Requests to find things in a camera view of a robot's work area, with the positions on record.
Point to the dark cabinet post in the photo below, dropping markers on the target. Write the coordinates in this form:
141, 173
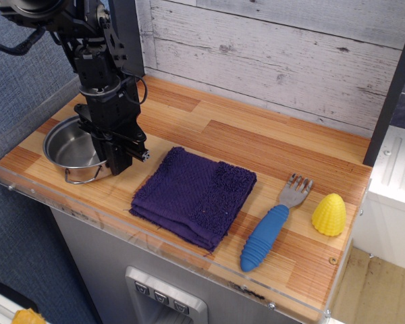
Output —
387, 112
125, 23

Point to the blue handled metal fork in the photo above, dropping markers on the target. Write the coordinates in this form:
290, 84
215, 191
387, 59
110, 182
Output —
264, 235

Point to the white toy sink unit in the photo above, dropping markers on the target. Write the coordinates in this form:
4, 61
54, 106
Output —
379, 228

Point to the dark right cabinet post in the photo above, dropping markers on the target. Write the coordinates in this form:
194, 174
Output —
387, 112

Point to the silver button panel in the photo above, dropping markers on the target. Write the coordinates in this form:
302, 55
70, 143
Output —
156, 301

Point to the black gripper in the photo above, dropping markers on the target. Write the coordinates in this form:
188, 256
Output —
111, 121

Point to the clear acrylic table guard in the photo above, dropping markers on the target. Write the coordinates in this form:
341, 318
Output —
300, 274

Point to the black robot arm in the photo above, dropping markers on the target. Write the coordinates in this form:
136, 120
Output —
103, 64

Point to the dark left cabinet post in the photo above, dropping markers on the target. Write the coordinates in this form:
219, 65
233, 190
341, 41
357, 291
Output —
125, 23

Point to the grey cabinet front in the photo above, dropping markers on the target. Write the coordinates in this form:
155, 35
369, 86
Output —
102, 259

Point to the yellow plastic corn toy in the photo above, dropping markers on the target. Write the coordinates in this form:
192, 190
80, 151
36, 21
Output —
329, 218

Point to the folded purple cloth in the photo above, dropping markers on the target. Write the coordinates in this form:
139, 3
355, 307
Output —
195, 198

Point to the orange yellow toy object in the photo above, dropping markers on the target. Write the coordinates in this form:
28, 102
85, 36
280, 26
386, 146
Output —
28, 316

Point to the small stainless steel pan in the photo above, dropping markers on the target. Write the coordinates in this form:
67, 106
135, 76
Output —
71, 150

